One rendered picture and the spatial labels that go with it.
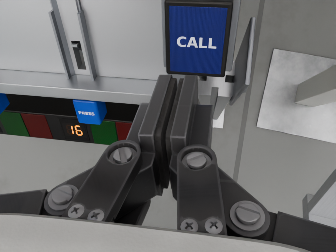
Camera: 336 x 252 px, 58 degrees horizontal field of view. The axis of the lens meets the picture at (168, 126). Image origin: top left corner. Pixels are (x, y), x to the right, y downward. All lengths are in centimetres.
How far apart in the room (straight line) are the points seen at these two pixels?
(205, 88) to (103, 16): 15
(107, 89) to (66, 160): 85
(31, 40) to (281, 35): 86
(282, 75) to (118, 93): 80
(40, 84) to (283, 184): 85
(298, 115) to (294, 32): 26
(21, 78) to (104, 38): 9
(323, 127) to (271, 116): 16
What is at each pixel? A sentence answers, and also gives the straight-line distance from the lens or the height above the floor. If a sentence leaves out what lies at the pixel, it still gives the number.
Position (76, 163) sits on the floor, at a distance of 109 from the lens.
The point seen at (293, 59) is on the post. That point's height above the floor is 1.
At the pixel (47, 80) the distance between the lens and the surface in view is 30.
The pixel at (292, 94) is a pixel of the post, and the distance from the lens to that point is 101.
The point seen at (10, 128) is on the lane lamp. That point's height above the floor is 65.
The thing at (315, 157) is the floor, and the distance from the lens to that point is 104.
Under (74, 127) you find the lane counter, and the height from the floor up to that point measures 66.
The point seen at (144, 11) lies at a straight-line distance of 25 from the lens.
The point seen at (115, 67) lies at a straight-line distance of 27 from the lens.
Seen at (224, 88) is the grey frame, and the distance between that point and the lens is 35.
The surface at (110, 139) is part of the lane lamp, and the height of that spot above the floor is 65.
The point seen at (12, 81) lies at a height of 73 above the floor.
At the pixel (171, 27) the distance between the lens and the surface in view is 20.
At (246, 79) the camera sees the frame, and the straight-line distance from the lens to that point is 23.
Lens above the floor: 98
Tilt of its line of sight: 82 degrees down
